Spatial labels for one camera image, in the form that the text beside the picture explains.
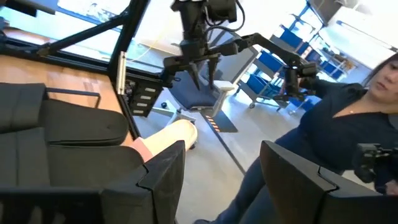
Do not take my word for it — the pink rubber slide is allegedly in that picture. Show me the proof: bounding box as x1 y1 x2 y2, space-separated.
129 119 199 163

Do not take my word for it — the black floor mat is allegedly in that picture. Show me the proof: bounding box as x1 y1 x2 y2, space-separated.
201 110 239 134

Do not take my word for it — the person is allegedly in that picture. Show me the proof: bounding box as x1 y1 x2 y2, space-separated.
192 52 398 224

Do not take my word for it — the cart with blue bins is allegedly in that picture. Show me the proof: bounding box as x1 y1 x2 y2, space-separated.
238 49 315 110

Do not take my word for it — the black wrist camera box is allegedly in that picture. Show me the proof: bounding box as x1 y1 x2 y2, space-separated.
205 0 239 23

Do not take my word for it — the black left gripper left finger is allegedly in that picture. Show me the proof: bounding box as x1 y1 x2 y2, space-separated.
0 139 187 224

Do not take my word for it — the person's hand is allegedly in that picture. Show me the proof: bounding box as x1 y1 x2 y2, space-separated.
384 179 398 196

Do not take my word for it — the black aluminium table frame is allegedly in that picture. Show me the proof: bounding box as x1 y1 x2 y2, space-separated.
0 0 175 141

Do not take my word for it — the wooden shelf with black legs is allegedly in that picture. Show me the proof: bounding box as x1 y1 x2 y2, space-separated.
44 86 103 110

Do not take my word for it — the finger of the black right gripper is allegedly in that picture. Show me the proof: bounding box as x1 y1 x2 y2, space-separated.
187 62 202 91
207 55 220 90

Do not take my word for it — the black control box with labels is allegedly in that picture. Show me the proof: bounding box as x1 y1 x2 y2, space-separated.
124 73 165 118

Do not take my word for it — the shelving with blue bins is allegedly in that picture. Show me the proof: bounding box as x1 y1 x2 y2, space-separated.
270 18 358 82

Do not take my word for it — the silver label plate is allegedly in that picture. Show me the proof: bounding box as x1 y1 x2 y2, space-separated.
116 50 127 96

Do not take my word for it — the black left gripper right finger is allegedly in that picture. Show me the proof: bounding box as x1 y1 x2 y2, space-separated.
259 139 398 224

